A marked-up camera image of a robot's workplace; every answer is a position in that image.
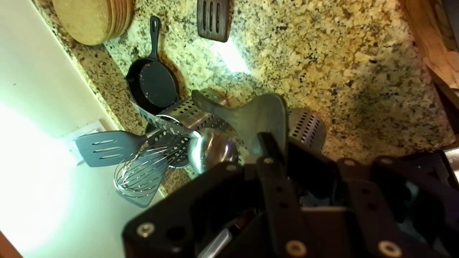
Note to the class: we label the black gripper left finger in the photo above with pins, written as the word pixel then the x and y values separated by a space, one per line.
pixel 272 148

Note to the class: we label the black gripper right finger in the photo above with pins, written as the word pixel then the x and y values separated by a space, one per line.
pixel 373 210

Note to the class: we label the perforated steel utensil holder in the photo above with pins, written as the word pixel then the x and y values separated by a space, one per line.
pixel 184 115
pixel 308 129

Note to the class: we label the slotted serving spoon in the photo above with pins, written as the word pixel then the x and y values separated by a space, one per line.
pixel 172 145

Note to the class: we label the shiny steel ladle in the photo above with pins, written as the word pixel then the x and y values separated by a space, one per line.
pixel 209 151

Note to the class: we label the small black cast iron skillet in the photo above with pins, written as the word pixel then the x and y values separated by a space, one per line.
pixel 152 83

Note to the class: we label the slotted wooden spatula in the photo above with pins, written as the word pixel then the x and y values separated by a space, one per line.
pixel 215 19

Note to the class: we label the grey slotted plastic spatula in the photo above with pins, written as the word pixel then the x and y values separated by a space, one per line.
pixel 105 148

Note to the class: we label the wooden base cabinet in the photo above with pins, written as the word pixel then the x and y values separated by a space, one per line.
pixel 439 48

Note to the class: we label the round wooden board stack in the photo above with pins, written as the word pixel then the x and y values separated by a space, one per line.
pixel 90 19

